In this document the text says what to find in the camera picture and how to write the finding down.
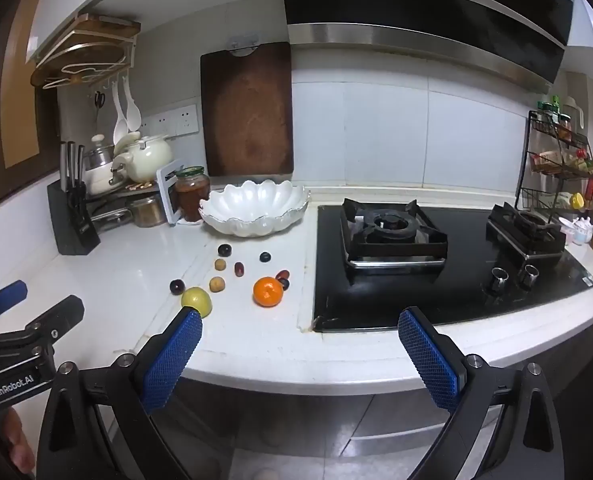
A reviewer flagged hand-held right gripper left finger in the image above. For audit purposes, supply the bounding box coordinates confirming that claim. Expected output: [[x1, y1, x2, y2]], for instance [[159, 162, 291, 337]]
[[35, 305, 204, 480]]

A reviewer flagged white rice paddle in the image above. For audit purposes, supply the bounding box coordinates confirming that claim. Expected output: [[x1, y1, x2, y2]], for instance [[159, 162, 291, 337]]
[[122, 77, 142, 131]]

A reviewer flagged black wire spice rack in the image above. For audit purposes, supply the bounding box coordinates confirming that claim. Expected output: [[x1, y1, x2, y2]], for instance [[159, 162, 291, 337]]
[[514, 109, 593, 221]]

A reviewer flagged small steel pot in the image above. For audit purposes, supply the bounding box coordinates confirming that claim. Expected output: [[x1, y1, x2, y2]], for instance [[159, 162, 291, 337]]
[[129, 196, 167, 228]]

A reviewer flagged rectangular wooden board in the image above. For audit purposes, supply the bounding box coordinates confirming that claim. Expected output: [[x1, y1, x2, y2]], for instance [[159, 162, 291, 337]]
[[74, 14, 142, 41]]

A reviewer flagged white plastic jug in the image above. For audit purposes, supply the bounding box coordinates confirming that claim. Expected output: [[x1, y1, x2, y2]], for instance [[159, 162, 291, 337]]
[[561, 96, 587, 137]]

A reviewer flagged round wooden board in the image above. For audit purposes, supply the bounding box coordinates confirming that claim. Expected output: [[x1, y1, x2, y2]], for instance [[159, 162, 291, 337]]
[[31, 42, 127, 86]]

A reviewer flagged person's left hand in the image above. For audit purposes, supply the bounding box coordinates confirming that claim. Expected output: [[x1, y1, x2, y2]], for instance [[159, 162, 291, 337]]
[[0, 406, 38, 476]]

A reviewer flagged brown wooden cutting board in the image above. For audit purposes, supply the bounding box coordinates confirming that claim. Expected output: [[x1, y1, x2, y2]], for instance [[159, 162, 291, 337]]
[[200, 41, 294, 177]]

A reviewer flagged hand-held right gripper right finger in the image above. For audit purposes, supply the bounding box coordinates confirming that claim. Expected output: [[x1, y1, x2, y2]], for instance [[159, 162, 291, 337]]
[[397, 306, 566, 480]]

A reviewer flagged black burner grate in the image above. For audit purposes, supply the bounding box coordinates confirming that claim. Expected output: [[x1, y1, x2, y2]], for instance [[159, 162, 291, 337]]
[[485, 202, 568, 262], [340, 198, 449, 273]]

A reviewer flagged white scalloped bowl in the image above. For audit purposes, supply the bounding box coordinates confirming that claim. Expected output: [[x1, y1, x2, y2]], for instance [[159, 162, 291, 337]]
[[198, 180, 311, 237]]

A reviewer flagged black knife block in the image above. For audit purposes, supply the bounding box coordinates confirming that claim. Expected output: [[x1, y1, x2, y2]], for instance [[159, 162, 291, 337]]
[[46, 180, 101, 256]]

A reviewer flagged brown wooden door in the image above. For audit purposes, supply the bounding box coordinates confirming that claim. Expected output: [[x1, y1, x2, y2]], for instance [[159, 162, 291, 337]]
[[0, 0, 62, 211]]

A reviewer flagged steel pot with glass lid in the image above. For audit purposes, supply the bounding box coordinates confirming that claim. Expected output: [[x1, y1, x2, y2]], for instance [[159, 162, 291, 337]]
[[82, 134, 114, 171]]

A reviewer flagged orange mandarin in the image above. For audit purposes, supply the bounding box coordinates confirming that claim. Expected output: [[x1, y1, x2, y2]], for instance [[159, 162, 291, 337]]
[[253, 276, 284, 308]]

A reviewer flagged grey wall hook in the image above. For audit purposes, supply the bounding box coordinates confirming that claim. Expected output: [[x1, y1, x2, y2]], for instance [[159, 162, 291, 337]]
[[226, 34, 260, 56]]

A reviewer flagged white ladle spoon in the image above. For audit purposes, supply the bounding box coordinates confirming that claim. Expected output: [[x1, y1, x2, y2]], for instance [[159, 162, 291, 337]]
[[111, 85, 128, 143]]

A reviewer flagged white wire wall rack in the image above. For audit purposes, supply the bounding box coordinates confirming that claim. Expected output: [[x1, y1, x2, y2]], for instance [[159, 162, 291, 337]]
[[30, 12, 142, 91]]

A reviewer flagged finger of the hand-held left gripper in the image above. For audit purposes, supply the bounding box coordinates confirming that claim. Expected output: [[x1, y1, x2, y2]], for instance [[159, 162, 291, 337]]
[[0, 280, 28, 331], [0, 295, 86, 357]]

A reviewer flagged white pot with handle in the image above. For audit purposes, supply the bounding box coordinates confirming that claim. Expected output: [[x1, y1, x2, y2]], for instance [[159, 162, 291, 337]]
[[84, 152, 132, 196]]

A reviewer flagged seasoning packet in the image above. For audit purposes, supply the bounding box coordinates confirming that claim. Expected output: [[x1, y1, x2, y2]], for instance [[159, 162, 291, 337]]
[[531, 149, 590, 176]]

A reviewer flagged cream ceramic pot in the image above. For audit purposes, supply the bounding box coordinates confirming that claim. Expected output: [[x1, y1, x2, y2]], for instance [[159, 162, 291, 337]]
[[121, 132, 174, 183]]

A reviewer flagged white condiment pot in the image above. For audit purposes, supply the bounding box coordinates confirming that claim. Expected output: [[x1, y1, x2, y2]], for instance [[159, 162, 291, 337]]
[[559, 216, 593, 246]]

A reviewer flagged black glass gas hob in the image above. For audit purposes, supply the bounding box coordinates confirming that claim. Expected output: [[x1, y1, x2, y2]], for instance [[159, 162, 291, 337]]
[[313, 203, 593, 333]]

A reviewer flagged white plastic stand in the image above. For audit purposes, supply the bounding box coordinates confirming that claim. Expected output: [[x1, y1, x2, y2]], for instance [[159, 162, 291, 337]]
[[156, 160, 184, 226]]

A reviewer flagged glass jar of sauce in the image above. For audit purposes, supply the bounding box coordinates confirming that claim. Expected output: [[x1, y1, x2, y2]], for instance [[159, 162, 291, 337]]
[[174, 166, 212, 223]]

